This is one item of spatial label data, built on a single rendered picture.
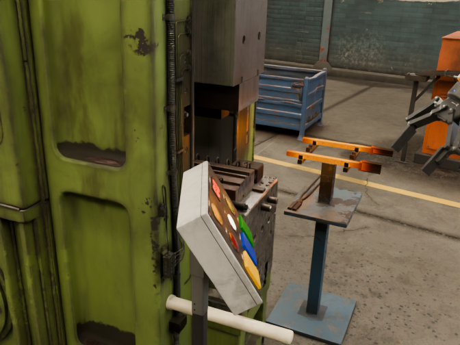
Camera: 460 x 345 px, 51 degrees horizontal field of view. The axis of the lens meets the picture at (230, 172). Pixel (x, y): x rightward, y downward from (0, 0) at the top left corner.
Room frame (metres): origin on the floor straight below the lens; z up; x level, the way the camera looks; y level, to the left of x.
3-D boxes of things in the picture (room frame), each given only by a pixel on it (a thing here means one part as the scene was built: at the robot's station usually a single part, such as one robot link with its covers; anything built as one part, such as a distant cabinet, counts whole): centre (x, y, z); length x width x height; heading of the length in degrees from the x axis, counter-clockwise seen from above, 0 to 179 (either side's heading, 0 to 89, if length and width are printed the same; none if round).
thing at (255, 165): (1.87, -0.07, 0.95); 0.12 x 0.08 x 0.06; 68
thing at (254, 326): (1.33, -0.01, 0.62); 0.44 x 0.05 x 0.05; 68
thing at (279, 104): (5.91, -0.47, 0.36); 1.20 x 0.80 x 0.72; 64
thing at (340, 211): (2.18, -0.48, 0.67); 0.40 x 0.30 x 0.02; 156
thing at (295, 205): (2.33, -0.43, 0.68); 0.60 x 0.04 x 0.01; 153
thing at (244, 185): (1.76, 0.14, 0.96); 0.42 x 0.20 x 0.09; 68
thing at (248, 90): (1.76, 0.14, 1.32); 0.42 x 0.20 x 0.10; 68
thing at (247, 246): (1.14, -0.05, 1.01); 0.07 x 0.05 x 0.07; 3
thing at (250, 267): (1.04, -0.06, 1.01); 0.07 x 0.05 x 0.07; 3
